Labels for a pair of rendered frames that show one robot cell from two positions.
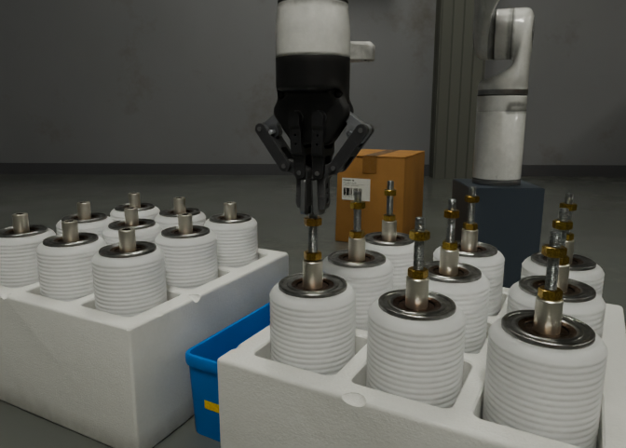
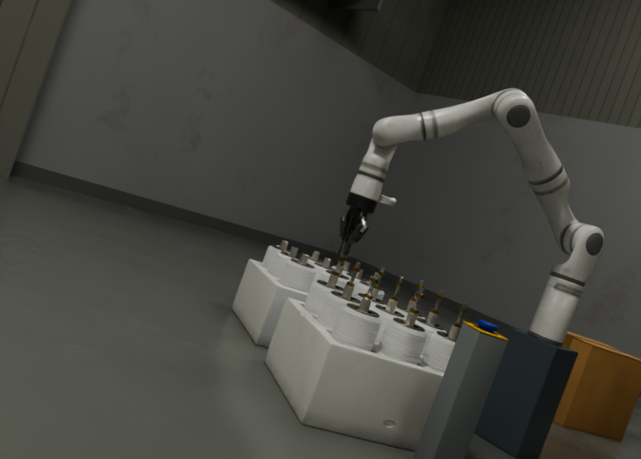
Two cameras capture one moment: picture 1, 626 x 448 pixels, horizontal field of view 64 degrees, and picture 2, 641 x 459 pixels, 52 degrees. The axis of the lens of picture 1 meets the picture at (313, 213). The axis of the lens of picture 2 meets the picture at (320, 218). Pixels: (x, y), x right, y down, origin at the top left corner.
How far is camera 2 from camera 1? 1.29 m
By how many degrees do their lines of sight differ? 44
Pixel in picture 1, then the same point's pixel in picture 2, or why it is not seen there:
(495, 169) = (535, 324)
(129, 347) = (274, 293)
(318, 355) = (312, 306)
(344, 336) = not seen: hidden behind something
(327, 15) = (363, 181)
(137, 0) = not seen: hidden behind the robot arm
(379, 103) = not seen: outside the picture
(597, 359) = (358, 316)
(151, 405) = (271, 326)
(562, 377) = (344, 316)
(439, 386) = (328, 323)
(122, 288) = (288, 274)
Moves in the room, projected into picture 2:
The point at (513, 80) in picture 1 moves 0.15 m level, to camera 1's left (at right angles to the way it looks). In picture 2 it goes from (563, 268) to (513, 251)
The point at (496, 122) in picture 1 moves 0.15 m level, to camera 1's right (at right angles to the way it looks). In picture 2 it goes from (547, 293) to (602, 314)
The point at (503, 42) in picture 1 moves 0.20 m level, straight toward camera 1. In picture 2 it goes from (567, 242) to (514, 220)
